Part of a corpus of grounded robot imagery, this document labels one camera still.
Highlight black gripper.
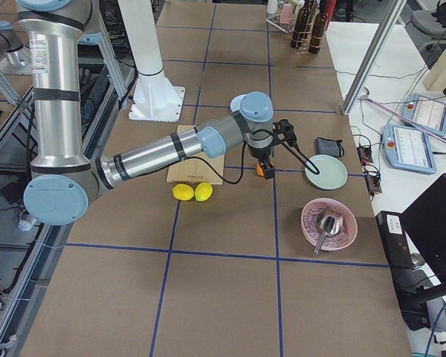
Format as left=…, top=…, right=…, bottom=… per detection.
left=248, top=137, right=274, bottom=179

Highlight orange mandarin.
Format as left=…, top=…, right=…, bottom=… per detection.
left=256, top=163, right=264, bottom=177

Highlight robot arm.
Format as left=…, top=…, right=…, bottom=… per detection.
left=17, top=1, right=274, bottom=225
left=0, top=20, right=30, bottom=68

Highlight light green plate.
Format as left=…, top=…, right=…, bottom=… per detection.
left=306, top=155, right=348, bottom=190

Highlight light blue plate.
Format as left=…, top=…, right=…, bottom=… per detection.
left=230, top=94, right=245, bottom=112

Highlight clear ice cubes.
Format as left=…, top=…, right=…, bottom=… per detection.
left=302, top=208, right=357, bottom=251

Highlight yellow lemon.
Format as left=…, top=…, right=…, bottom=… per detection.
left=172, top=184, right=195, bottom=201
left=194, top=182, right=213, bottom=202

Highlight grey folded cloth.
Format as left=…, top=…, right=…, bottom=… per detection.
left=314, top=137, right=345, bottom=158

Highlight bamboo cutting board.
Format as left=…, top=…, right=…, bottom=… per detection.
left=167, top=125, right=224, bottom=184

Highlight pink bowl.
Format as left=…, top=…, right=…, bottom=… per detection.
left=300, top=198, right=358, bottom=251

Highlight metal ice scoop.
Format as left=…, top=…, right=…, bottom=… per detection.
left=314, top=207, right=344, bottom=254

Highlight dark wine bottle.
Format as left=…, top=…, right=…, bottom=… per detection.
left=291, top=1, right=313, bottom=49
left=308, top=0, right=328, bottom=54

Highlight teach pendant tablet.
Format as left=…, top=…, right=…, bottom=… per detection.
left=382, top=124, right=436, bottom=175
left=403, top=94, right=446, bottom=136

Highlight black mini computer box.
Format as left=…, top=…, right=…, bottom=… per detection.
left=375, top=210, right=414, bottom=269

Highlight pink cup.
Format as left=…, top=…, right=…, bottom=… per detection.
left=279, top=3, right=293, bottom=25

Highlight black computer monitor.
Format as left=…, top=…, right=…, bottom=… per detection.
left=392, top=172, right=446, bottom=332

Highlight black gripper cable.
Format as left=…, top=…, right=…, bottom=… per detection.
left=193, top=126, right=320, bottom=185

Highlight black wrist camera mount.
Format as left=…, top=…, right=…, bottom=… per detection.
left=273, top=119, right=297, bottom=148

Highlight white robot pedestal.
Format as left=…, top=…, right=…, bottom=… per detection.
left=118, top=0, right=185, bottom=123

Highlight copper wire bottle rack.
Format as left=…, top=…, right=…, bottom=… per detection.
left=291, top=1, right=328, bottom=54

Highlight aluminium frame post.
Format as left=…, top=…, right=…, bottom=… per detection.
left=342, top=0, right=407, bottom=115

